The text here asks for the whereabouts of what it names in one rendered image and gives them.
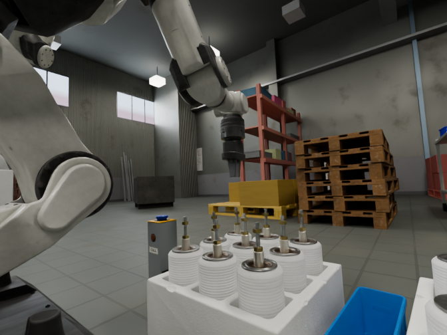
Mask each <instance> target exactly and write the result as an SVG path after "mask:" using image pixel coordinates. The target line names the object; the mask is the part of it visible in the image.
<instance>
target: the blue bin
mask: <svg viewBox="0 0 447 335"><path fill-rule="evenodd" d="M406 305H407V303H406V298H405V297H403V296H401V295H398V294H393V293H389V292H384V291H381V290H375V289H371V288H367V287H362V286H360V287H358V288H357V289H356V290H355V291H354V293H353V294H352V296H351V297H350V299H349V300H348V301H347V303H346V305H345V306H344V307H343V309H342V310H341V311H340V313H339V314H338V316H337V317H336V319H335V320H334V321H333V323H332V325H330V327H329V329H328V330H327V331H326V332H325V334H324V335H406V332H407V328H406V313H405V311H406Z"/></svg>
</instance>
